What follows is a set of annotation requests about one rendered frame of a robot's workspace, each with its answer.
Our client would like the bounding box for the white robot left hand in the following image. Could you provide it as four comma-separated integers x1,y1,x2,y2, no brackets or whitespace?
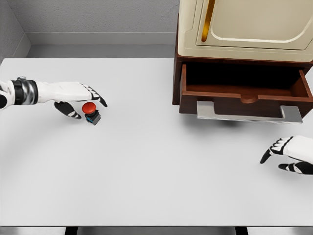
52,81,108,120

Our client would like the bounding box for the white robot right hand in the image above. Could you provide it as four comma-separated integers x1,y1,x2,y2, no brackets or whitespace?
260,135,313,175

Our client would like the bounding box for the brown wooden cabinet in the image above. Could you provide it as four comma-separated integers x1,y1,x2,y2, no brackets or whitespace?
172,0,313,118

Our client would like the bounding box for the cream cabinet door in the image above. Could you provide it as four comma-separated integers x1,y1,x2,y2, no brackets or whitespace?
195,0,313,51

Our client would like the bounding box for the red push-button switch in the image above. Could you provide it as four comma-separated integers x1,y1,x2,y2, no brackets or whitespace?
82,101,102,126

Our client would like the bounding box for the brown drawer with grey handle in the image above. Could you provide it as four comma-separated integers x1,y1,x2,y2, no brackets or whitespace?
179,63,313,124

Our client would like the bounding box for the gold door handle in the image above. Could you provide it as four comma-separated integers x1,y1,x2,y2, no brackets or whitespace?
201,0,216,43

